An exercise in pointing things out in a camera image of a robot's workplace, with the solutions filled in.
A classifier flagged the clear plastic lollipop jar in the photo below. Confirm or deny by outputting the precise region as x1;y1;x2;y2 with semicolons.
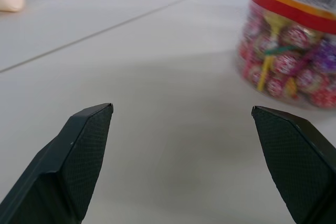
237;0;336;109

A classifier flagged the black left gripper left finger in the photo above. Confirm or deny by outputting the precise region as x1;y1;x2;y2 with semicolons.
0;102;114;224

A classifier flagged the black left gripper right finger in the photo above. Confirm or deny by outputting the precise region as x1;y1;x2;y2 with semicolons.
251;105;336;224

